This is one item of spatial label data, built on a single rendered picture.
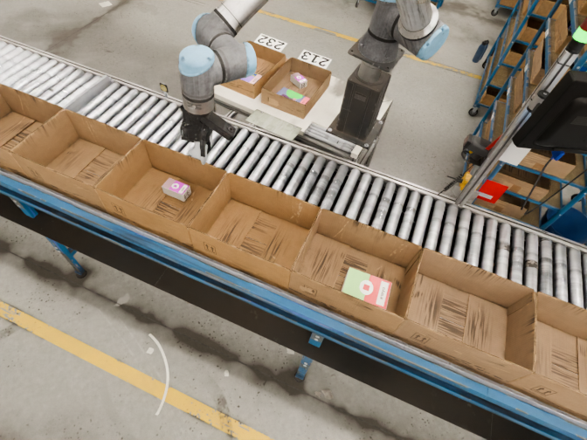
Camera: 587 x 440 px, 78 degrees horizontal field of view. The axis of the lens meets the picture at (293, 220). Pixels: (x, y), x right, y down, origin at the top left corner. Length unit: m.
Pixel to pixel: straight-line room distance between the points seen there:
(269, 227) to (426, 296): 0.66
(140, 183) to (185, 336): 0.97
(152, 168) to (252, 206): 0.49
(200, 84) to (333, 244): 0.78
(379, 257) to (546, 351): 0.65
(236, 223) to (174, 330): 0.98
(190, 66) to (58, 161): 1.01
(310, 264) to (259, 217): 0.30
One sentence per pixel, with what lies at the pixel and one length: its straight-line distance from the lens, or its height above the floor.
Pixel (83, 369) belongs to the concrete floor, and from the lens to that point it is 2.37.
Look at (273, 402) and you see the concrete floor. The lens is 2.15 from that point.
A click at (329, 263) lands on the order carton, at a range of 1.43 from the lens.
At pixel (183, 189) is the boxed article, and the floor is 0.93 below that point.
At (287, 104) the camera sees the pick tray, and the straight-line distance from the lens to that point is 2.17.
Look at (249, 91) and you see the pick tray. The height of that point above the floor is 0.79.
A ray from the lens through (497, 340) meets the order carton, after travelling 1.54.
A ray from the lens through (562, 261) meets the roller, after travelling 2.10.
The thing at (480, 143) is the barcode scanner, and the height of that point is 1.09.
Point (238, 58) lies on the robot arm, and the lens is 1.11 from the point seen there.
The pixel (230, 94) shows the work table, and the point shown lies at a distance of 2.32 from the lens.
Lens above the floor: 2.12
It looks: 55 degrees down
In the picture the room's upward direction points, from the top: 8 degrees clockwise
